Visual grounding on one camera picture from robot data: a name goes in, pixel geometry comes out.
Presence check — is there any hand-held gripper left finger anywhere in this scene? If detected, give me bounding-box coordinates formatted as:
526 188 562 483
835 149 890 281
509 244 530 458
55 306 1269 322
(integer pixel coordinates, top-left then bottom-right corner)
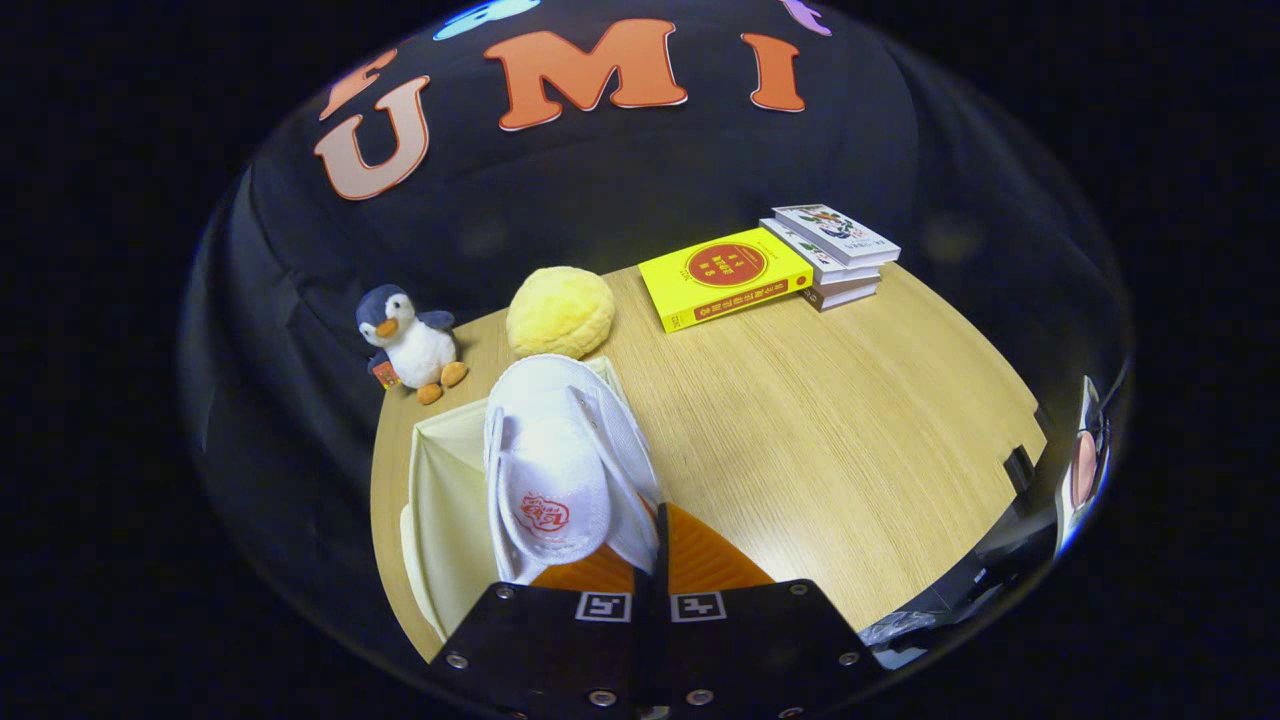
440 545 658 720

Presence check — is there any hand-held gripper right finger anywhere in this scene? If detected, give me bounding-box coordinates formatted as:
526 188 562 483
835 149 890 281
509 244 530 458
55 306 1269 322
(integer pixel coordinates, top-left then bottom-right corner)
657 503 881 720

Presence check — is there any beige fabric storage box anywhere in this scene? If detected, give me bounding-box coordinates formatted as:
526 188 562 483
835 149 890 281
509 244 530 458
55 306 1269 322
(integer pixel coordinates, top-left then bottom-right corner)
400 355 641 643

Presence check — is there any white canvas shoe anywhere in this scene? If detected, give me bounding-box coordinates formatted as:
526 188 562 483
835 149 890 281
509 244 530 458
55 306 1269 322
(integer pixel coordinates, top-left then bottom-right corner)
484 353 663 586

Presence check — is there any penguin plush toy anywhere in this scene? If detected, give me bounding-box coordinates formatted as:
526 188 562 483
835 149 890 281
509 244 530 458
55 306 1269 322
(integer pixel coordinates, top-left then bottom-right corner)
356 284 468 406

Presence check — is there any yellow round plush cushion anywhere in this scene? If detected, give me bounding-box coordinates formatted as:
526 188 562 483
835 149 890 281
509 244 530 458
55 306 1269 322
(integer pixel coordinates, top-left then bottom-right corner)
505 266 616 361

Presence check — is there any brown-edged book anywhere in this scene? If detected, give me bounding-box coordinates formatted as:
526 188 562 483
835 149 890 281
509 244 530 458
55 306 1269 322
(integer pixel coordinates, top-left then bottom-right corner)
800 277 881 312

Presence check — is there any yellow book with red circle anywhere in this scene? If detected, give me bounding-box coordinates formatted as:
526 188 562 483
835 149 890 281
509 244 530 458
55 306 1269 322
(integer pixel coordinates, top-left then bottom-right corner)
638 227 815 334

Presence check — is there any white plain book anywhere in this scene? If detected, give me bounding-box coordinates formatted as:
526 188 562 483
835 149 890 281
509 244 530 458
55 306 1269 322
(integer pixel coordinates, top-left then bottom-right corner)
759 218 883 286

